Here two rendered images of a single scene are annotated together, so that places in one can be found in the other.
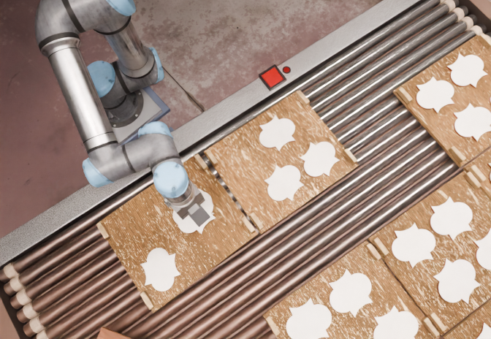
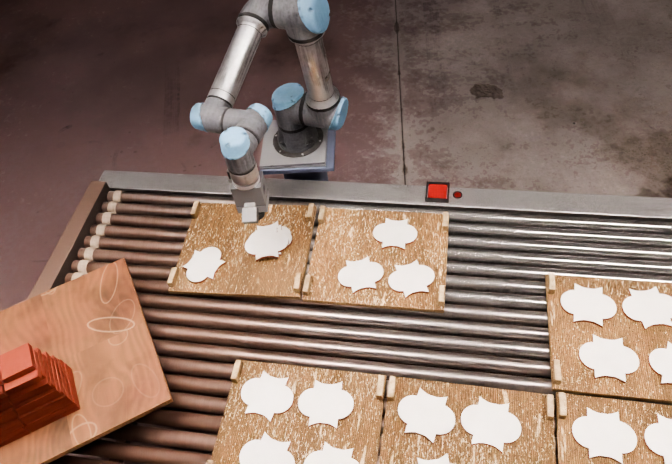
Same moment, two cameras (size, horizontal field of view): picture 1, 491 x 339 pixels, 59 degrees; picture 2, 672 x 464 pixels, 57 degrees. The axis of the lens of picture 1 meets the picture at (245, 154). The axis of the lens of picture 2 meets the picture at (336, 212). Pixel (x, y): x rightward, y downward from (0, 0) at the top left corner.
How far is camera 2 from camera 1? 0.93 m
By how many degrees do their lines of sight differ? 30
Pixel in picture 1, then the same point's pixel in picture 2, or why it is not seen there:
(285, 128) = (405, 234)
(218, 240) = (265, 277)
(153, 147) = (244, 118)
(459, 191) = (526, 408)
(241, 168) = (338, 239)
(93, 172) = (196, 110)
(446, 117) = (580, 334)
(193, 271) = (224, 285)
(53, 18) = (257, 2)
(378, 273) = (367, 411)
